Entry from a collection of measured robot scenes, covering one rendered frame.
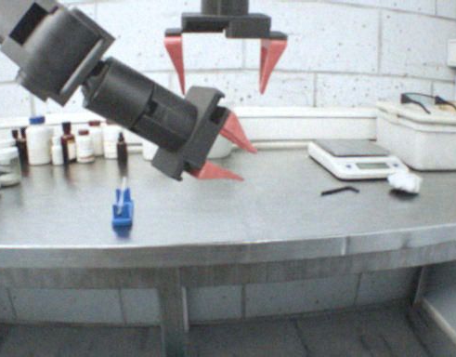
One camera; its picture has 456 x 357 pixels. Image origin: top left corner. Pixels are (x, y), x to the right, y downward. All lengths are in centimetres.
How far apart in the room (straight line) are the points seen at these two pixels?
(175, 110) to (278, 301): 120
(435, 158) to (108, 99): 87
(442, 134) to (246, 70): 60
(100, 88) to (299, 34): 95
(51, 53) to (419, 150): 88
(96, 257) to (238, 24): 39
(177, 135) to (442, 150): 80
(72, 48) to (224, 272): 44
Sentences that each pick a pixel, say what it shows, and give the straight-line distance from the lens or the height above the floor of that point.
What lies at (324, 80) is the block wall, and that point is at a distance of 128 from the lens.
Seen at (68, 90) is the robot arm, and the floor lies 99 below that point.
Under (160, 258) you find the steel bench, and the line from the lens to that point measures 60.
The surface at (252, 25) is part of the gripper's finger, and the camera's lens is 45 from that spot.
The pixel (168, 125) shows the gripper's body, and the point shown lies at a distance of 39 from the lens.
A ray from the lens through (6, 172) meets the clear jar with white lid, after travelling 96.
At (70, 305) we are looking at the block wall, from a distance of 154.
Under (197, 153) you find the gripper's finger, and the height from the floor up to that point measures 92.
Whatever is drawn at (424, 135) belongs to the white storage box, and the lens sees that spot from 103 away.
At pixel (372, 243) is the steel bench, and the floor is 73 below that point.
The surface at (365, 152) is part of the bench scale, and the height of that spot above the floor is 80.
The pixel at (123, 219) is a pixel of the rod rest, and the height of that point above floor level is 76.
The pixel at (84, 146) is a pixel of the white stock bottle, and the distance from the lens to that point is 107.
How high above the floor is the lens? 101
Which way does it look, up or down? 17 degrees down
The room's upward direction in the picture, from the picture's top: straight up
